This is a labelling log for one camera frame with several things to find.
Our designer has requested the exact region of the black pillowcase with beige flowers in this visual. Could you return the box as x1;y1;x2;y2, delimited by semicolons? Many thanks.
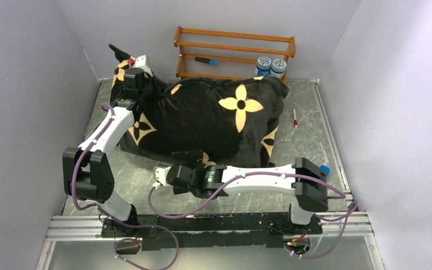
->
107;43;290;169

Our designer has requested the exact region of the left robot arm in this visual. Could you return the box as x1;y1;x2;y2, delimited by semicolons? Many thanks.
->
62;65;153;236

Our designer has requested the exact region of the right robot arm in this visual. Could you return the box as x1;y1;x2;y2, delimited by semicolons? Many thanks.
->
154;157;329;233

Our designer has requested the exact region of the blue and black marker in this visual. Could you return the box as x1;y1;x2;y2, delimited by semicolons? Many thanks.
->
194;57;218;65

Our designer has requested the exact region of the wooden three-tier shelf rack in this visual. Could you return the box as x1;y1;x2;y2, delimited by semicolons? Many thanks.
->
173;26;296;80

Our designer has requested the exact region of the white red-tipped pen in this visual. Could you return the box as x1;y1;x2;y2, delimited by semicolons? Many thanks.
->
292;108;299;127

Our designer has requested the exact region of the left blue lidded jar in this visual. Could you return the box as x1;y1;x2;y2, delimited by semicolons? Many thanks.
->
255;56;272;77

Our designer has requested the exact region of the blue lidded jar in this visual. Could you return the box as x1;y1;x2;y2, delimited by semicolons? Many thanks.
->
269;58;287;79
255;56;272;77

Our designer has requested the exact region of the right blue lidded jar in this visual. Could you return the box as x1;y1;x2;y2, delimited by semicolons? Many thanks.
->
269;58;287;79

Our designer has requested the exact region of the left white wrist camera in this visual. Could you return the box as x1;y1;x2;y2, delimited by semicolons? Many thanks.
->
128;55;153;76

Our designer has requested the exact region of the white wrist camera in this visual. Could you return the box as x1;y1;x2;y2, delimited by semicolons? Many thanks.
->
154;165;171;187
128;55;153;76

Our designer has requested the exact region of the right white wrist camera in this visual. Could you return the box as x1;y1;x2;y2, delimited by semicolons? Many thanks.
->
154;165;171;187

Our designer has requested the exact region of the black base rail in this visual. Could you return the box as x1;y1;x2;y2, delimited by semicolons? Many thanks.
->
101;212;322;251

